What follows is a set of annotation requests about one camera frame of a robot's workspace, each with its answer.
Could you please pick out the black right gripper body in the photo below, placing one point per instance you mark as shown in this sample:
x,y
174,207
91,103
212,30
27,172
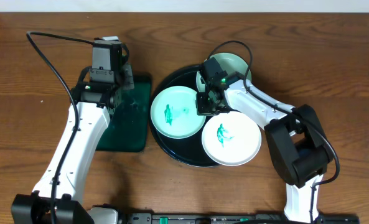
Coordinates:
x,y
206,105

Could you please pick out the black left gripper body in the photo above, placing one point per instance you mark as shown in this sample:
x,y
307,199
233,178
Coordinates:
x,y
127,78

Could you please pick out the light green plate with stain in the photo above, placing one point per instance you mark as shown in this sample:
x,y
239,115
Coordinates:
x,y
174,113

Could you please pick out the pale green plate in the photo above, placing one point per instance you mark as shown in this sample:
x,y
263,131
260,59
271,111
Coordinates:
x,y
229,62

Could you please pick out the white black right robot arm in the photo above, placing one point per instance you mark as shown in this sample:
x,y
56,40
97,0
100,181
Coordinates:
x,y
302,156

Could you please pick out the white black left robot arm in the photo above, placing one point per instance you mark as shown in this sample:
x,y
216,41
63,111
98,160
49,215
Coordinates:
x,y
58,195

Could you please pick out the round black serving tray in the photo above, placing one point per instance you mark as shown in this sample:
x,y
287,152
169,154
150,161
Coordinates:
x,y
187,150

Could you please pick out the black rectangular water tray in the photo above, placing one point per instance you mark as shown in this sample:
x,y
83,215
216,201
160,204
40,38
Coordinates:
x,y
127,130

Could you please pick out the white plate with green stain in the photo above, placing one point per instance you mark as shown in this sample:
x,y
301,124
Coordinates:
x,y
231,139

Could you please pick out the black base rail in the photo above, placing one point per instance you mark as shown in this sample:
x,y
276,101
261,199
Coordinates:
x,y
148,218

